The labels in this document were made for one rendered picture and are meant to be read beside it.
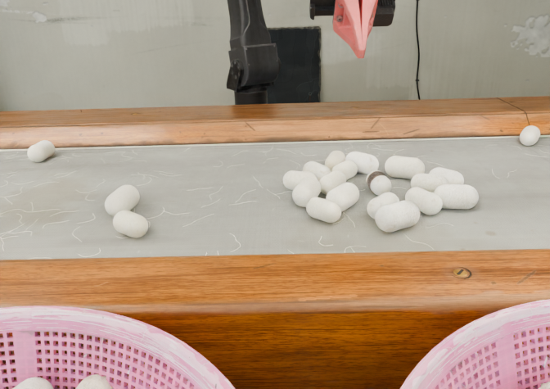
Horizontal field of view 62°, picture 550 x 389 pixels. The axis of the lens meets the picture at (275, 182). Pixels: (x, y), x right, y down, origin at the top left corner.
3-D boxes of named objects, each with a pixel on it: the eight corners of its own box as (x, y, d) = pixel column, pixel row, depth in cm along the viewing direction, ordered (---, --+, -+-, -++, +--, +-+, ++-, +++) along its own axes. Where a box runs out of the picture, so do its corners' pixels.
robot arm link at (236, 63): (281, 55, 85) (264, 52, 89) (239, 60, 80) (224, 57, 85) (281, 89, 87) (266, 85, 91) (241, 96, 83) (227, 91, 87)
